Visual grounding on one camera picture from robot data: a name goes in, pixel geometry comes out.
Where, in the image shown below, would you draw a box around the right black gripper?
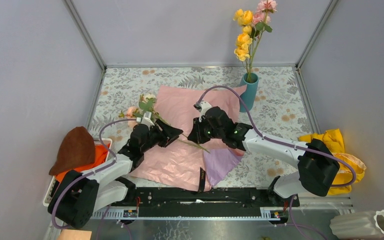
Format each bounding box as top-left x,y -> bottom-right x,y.
187,115 -> 224,145

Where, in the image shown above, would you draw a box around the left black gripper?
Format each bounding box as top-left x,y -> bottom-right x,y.
141,119 -> 183,154

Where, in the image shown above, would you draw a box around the pink wrapping paper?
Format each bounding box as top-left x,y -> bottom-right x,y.
129,85 -> 230,191

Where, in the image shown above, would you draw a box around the purple wrapping paper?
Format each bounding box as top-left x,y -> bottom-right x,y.
203,148 -> 245,186

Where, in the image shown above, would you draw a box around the black ribbon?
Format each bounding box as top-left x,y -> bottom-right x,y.
197,167 -> 207,193

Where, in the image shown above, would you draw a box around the peach rose stem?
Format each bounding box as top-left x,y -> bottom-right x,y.
118,106 -> 144,129

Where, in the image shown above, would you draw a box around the yellow flower stems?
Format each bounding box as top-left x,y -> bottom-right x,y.
233,9 -> 253,75

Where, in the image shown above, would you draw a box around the deep pink rose stem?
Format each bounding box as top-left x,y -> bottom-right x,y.
247,0 -> 278,74

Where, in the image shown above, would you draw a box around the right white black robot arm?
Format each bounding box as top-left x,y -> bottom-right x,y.
187,101 -> 340,206

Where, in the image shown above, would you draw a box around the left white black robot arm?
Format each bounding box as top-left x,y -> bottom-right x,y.
47,117 -> 183,230

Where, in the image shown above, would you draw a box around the teal cylindrical vase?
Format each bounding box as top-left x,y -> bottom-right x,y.
239,72 -> 259,113

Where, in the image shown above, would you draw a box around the white ribbed vase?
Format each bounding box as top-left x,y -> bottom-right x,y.
329,210 -> 384,240

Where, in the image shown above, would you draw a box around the orange cloth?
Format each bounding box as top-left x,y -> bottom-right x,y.
55,142 -> 109,183

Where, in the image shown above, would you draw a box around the floral patterned table mat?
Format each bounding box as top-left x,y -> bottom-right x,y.
89,66 -> 312,191

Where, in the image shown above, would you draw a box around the brown cloth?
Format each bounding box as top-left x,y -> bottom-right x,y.
49,126 -> 96,176

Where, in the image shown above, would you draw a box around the yellow cloth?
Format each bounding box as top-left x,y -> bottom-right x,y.
298,128 -> 367,185

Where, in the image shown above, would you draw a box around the white plastic basket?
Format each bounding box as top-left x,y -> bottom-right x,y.
42,138 -> 113,207

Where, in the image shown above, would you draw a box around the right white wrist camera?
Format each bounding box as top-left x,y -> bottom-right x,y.
193,100 -> 213,122

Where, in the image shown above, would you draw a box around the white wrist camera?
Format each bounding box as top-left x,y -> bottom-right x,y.
193,100 -> 213,122
136,111 -> 155,128

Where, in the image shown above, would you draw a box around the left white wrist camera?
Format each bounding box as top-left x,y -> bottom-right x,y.
136,111 -> 155,128

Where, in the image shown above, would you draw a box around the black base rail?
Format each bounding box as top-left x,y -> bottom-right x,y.
113,187 -> 300,218

